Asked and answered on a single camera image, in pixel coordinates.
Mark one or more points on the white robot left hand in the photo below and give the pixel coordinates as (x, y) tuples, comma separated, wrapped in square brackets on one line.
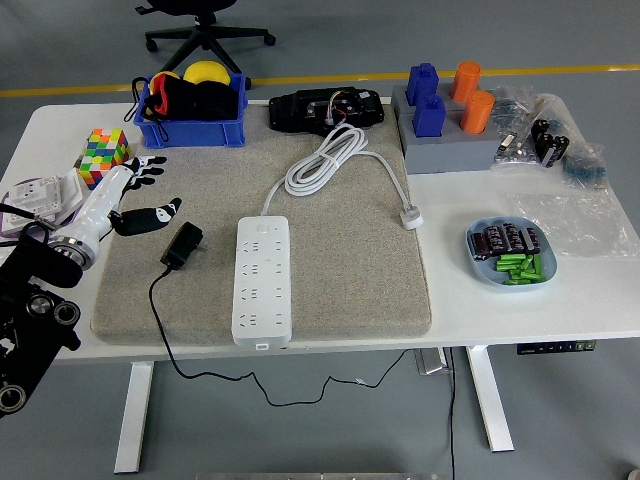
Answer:
[(102, 205)]

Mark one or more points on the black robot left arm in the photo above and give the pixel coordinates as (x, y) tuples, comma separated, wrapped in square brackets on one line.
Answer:
[(35, 270)]

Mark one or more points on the white folded leaflet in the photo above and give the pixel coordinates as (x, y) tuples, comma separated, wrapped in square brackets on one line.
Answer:
[(70, 192)]

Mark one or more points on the multicolour puzzle cube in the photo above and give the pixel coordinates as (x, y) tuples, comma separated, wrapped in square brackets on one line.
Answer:
[(102, 147)]

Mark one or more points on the purple plate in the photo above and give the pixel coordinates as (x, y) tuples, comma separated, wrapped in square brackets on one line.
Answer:
[(7, 230)]

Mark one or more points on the blue plastic bin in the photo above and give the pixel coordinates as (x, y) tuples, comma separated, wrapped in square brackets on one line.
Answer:
[(190, 132)]

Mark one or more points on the small yellow foam ball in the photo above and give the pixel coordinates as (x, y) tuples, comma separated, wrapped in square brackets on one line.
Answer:
[(167, 77)]

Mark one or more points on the black pouch with red lining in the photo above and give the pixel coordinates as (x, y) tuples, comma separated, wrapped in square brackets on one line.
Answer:
[(210, 102)]

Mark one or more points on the large yellow foam ball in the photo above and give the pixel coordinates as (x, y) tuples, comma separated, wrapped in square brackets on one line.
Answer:
[(205, 72)]

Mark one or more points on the white table leg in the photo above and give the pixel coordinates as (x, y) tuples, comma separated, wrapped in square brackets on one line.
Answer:
[(490, 400), (134, 415)]

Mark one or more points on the grey-brown mat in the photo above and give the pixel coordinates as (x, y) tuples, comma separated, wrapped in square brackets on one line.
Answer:
[(350, 280)]

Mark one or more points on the grey block holder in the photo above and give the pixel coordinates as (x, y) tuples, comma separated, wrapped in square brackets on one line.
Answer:
[(400, 100), (450, 150)]

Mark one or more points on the blue plastic block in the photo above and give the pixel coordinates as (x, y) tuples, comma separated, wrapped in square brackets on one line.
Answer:
[(429, 117), (422, 82)]

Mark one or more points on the orange plastic cylinder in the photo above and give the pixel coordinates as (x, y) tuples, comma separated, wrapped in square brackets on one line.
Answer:
[(466, 80), (476, 112)]

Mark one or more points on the light blue tray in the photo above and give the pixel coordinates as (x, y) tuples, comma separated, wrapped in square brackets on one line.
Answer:
[(482, 270)]

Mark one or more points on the black cylindrical cell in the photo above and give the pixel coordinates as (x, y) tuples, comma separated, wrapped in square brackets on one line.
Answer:
[(511, 236), (492, 237), (531, 239)]

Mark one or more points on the green cylindrical cell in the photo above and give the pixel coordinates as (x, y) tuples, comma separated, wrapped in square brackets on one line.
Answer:
[(509, 263), (537, 266), (522, 279)]

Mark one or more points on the clear bag of metal parts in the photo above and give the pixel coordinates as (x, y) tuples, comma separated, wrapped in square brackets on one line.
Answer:
[(515, 150)]

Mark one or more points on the clear bag of blue resistors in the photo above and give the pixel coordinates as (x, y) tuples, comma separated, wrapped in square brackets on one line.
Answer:
[(512, 107)]

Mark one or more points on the bag of black capacitors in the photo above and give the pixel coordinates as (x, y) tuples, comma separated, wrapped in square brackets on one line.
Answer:
[(550, 142)]

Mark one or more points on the empty clear plastic bag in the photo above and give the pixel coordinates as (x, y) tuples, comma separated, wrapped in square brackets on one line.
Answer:
[(575, 225)]

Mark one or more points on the black desk control panel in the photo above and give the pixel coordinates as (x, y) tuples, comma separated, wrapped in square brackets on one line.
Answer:
[(555, 348)]

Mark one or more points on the clear bag of blue components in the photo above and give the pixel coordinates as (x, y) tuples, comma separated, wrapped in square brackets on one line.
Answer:
[(585, 167)]

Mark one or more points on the metal bracket under table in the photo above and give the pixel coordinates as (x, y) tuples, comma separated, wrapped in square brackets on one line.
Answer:
[(432, 362)]

